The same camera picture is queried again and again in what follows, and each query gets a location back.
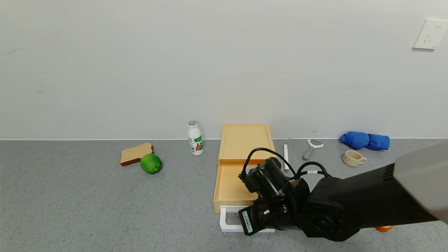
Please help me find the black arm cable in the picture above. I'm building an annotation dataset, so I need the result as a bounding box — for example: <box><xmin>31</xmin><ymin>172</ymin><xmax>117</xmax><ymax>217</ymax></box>
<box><xmin>295</xmin><ymin>161</ymin><xmax>330</xmax><ymax>180</ymax></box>

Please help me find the grey handled peeler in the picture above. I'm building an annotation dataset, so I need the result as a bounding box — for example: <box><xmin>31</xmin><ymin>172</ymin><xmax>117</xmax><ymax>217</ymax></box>
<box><xmin>302</xmin><ymin>139</ymin><xmax>324</xmax><ymax>161</ymax></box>

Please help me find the white milk bottle green label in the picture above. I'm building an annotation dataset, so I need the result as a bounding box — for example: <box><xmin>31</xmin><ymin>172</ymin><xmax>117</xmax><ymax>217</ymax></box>
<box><xmin>188</xmin><ymin>120</ymin><xmax>204</xmax><ymax>156</ymax></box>

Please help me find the white wall socket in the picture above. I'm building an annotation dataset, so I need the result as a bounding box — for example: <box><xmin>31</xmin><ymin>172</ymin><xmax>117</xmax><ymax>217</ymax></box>
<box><xmin>412</xmin><ymin>19</ymin><xmax>448</xmax><ymax>50</ymax></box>

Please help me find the green lime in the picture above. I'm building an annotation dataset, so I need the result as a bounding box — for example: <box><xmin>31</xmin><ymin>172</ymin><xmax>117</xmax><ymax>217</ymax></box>
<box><xmin>140</xmin><ymin>153</ymin><xmax>163</xmax><ymax>174</ymax></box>

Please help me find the beige cup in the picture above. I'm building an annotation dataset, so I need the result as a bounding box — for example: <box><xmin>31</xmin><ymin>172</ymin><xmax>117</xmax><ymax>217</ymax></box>
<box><xmin>342</xmin><ymin>150</ymin><xmax>368</xmax><ymax>167</ymax></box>

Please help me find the yellow drawer with white handle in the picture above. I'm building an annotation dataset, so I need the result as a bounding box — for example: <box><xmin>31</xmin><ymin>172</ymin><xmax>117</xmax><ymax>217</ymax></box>
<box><xmin>213</xmin><ymin>159</ymin><xmax>277</xmax><ymax>233</ymax></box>

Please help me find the rolled blue cloth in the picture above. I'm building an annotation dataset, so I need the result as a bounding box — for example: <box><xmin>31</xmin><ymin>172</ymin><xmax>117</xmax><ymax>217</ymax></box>
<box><xmin>340</xmin><ymin>131</ymin><xmax>391</xmax><ymax>151</ymax></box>

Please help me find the black camera cable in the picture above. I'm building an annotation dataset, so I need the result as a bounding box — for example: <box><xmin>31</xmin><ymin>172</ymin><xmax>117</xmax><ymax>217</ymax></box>
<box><xmin>241</xmin><ymin>147</ymin><xmax>298</xmax><ymax>179</ymax></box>

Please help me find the brown toast slice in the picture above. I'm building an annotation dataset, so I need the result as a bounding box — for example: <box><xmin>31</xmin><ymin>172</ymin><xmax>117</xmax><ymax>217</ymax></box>
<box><xmin>120</xmin><ymin>142</ymin><xmax>154</xmax><ymax>167</ymax></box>

